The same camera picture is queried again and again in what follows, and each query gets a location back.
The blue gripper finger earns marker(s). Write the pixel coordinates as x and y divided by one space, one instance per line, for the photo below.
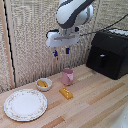
55 52
67 50

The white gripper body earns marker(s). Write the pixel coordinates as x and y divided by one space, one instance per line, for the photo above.
62 38

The white bowl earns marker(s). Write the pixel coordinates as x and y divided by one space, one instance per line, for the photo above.
44 84

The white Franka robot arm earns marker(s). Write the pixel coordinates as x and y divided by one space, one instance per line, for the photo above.
74 12

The hot dog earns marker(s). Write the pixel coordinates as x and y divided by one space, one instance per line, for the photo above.
42 83

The white plate with patterned rim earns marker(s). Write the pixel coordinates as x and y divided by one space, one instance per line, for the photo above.
25 104

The pink mug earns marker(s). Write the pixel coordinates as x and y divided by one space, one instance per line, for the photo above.
67 77

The black box appliance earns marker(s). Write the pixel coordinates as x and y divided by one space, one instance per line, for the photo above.
109 54

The yellow butter block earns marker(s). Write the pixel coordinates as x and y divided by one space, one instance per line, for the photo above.
66 93

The wooden vertical post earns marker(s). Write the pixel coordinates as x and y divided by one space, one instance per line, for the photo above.
8 43

